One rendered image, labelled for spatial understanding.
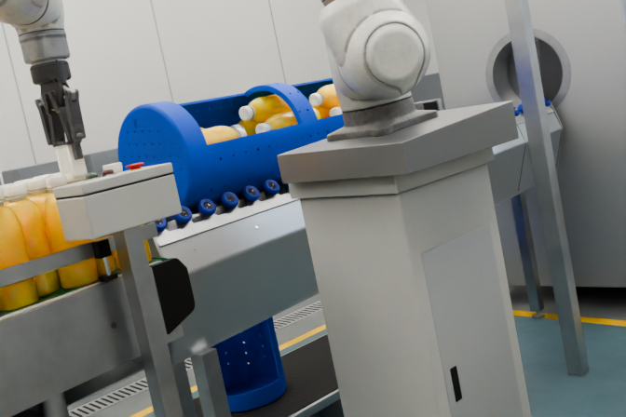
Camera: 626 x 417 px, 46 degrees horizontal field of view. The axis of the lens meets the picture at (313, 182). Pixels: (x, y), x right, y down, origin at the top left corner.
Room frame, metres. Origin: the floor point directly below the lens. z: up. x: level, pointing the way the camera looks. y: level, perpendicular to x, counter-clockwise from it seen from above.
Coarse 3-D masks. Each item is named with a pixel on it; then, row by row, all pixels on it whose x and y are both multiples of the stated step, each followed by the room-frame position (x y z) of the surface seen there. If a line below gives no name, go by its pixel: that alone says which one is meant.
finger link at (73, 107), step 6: (66, 90) 1.46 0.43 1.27; (66, 96) 1.46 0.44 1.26; (78, 96) 1.48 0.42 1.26; (66, 102) 1.47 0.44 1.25; (72, 102) 1.47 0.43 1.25; (78, 102) 1.48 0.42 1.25; (66, 108) 1.47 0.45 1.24; (72, 108) 1.47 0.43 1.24; (78, 108) 1.48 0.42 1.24; (72, 114) 1.47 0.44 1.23; (78, 114) 1.48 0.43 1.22; (72, 120) 1.47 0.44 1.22; (78, 120) 1.48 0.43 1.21; (72, 126) 1.47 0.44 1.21; (78, 126) 1.48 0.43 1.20; (72, 132) 1.47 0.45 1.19; (84, 132) 1.48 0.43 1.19; (72, 138) 1.47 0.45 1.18; (84, 138) 1.49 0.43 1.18
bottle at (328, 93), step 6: (318, 90) 2.29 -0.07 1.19; (324, 90) 2.27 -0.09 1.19; (330, 90) 2.27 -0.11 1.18; (324, 96) 2.26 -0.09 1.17; (330, 96) 2.27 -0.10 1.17; (336, 96) 2.28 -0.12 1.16; (324, 102) 2.27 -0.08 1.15; (330, 102) 2.27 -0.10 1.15; (336, 102) 2.29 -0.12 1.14; (330, 108) 2.30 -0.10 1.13
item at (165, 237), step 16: (288, 192) 1.98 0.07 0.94; (224, 208) 1.82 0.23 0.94; (240, 208) 1.84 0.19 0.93; (256, 208) 1.87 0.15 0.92; (176, 224) 1.71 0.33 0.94; (192, 224) 1.73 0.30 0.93; (208, 224) 1.75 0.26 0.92; (224, 224) 1.78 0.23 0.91; (160, 240) 1.65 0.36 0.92; (176, 240) 1.67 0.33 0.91
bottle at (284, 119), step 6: (276, 114) 2.05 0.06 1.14; (282, 114) 2.05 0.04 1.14; (288, 114) 2.06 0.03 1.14; (318, 114) 2.13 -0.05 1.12; (270, 120) 2.03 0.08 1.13; (276, 120) 2.03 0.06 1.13; (282, 120) 2.03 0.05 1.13; (288, 120) 2.04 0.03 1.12; (294, 120) 2.06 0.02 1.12; (270, 126) 2.01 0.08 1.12; (276, 126) 2.02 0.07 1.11; (282, 126) 2.03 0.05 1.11; (288, 126) 2.04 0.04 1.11
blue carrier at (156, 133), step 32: (224, 96) 2.08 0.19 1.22; (256, 96) 2.19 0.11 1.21; (288, 96) 2.03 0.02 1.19; (128, 128) 1.85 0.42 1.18; (160, 128) 1.76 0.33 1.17; (192, 128) 1.75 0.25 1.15; (288, 128) 1.96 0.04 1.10; (320, 128) 2.06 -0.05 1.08; (128, 160) 1.87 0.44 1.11; (160, 160) 1.78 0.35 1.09; (192, 160) 1.71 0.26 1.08; (224, 160) 1.79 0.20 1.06; (256, 160) 1.87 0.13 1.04; (192, 192) 1.73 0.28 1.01; (224, 192) 1.83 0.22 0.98
